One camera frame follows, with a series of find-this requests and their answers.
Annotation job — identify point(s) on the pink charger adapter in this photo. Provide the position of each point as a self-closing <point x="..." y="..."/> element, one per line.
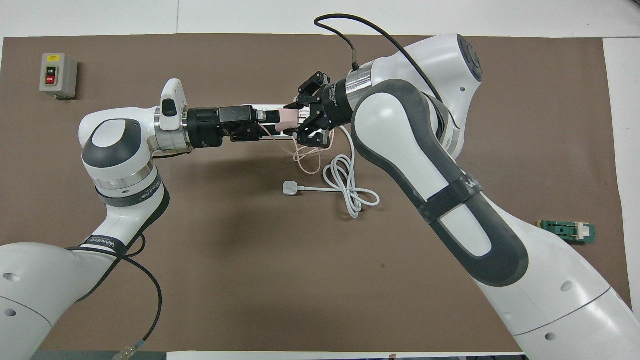
<point x="289" y="120"/>

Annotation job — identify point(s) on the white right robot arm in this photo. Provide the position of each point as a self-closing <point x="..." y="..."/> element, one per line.
<point x="400" y="125"/>

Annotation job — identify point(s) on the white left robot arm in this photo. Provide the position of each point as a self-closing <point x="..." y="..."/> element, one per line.
<point x="115" y="150"/>

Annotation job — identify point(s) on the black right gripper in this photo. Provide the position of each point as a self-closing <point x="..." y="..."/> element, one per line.
<point x="337" y="102"/>

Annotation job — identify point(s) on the brown table mat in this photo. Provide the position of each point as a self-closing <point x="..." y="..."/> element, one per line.
<point x="320" y="280"/>

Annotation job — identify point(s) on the grey on-off switch box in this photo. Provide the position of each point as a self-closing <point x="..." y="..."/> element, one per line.
<point x="57" y="75"/>

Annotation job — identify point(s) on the green circuit board module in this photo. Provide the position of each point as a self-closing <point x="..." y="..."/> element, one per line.
<point x="565" y="231"/>

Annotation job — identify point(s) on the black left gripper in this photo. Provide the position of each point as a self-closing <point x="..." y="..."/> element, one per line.
<point x="205" y="127"/>

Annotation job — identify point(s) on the white power strip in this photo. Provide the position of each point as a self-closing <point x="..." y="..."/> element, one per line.
<point x="270" y="106"/>

